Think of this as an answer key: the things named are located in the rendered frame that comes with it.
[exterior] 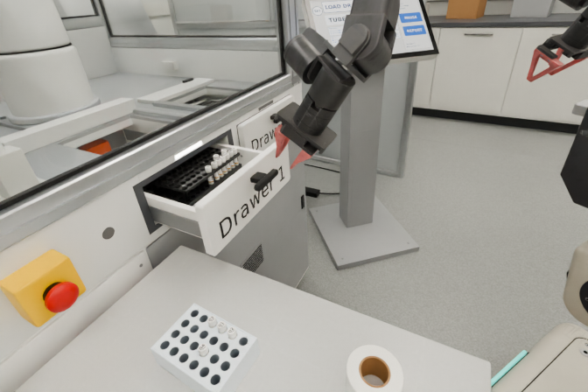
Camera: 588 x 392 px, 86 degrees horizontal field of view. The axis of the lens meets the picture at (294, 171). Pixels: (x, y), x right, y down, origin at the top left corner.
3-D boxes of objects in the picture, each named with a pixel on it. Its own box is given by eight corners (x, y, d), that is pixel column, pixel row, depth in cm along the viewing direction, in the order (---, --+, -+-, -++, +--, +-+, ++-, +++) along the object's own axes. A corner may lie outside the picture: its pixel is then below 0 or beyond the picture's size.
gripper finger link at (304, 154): (280, 144, 64) (300, 109, 58) (308, 166, 64) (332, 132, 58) (262, 159, 59) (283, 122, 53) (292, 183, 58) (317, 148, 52)
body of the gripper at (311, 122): (289, 108, 59) (307, 75, 54) (332, 142, 58) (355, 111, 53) (271, 121, 54) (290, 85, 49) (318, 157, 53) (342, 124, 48)
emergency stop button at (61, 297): (86, 297, 45) (75, 278, 43) (58, 320, 42) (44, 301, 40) (73, 290, 47) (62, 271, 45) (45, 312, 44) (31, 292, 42)
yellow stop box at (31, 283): (91, 291, 48) (72, 256, 45) (40, 332, 43) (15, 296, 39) (71, 281, 51) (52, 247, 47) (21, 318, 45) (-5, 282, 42)
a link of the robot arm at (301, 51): (373, 31, 42) (390, 56, 49) (322, -15, 46) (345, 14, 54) (311, 100, 46) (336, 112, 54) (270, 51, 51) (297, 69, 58)
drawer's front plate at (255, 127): (296, 126, 108) (294, 94, 103) (248, 164, 86) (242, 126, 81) (291, 126, 109) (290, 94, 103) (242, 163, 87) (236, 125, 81)
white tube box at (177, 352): (260, 353, 47) (257, 337, 45) (221, 410, 40) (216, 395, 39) (199, 318, 52) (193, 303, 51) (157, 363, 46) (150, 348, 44)
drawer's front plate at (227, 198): (290, 178, 78) (287, 137, 73) (213, 258, 56) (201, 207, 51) (284, 178, 79) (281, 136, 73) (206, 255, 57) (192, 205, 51)
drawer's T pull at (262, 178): (279, 174, 64) (278, 168, 64) (259, 192, 59) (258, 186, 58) (263, 171, 66) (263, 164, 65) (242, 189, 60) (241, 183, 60)
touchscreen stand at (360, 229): (418, 250, 166) (457, 43, 116) (338, 270, 158) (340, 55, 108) (374, 199, 209) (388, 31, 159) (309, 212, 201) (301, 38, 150)
